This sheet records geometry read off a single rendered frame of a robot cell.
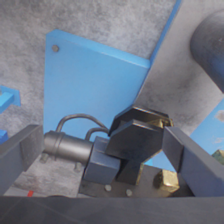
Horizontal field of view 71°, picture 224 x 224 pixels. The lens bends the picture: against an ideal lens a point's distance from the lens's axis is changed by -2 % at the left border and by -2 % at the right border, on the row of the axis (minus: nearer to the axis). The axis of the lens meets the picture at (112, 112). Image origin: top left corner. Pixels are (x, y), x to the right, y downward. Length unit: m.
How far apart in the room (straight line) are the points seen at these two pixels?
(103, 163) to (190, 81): 0.55
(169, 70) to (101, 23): 0.40
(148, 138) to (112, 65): 0.44
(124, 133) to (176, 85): 0.45
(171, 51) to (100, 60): 0.32
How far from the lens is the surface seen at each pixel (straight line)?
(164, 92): 0.84
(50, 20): 0.95
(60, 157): 0.62
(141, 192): 0.72
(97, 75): 0.83
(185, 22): 0.74
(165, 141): 0.16
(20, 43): 1.07
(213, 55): 0.56
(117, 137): 0.48
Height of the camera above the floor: 0.85
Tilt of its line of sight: 51 degrees down
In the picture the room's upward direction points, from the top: 170 degrees counter-clockwise
